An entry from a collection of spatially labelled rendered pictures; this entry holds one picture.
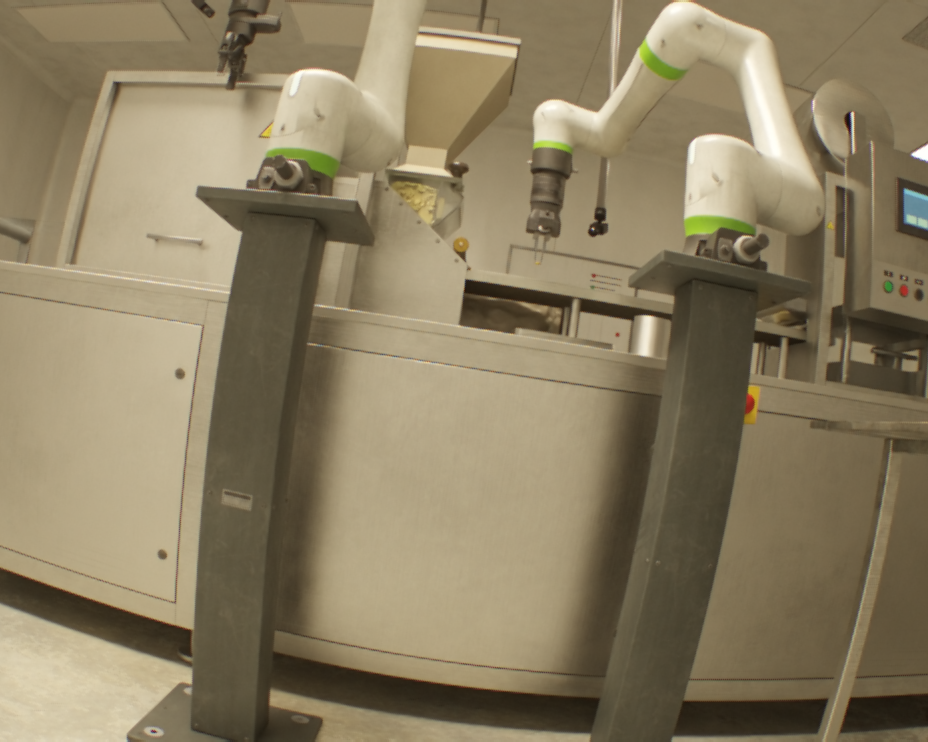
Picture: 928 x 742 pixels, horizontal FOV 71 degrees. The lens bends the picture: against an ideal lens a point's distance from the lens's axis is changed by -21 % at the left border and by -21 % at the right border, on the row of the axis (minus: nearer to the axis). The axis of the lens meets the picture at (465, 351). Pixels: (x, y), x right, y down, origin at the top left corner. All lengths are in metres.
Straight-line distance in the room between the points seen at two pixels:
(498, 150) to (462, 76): 3.98
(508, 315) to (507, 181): 3.82
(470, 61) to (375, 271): 0.55
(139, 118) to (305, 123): 0.79
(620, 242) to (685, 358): 4.57
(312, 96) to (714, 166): 0.66
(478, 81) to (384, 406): 0.80
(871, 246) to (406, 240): 1.06
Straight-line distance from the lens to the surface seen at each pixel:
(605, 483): 1.51
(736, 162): 1.31
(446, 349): 1.49
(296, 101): 1.29
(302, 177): 1.20
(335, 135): 1.29
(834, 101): 2.20
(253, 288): 1.23
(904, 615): 1.88
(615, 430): 1.51
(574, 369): 1.50
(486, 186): 5.76
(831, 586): 1.74
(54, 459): 1.73
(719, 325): 1.25
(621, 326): 5.67
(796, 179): 1.39
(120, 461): 1.64
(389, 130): 1.41
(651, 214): 5.88
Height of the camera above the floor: 0.65
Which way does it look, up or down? 4 degrees up
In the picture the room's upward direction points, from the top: 9 degrees clockwise
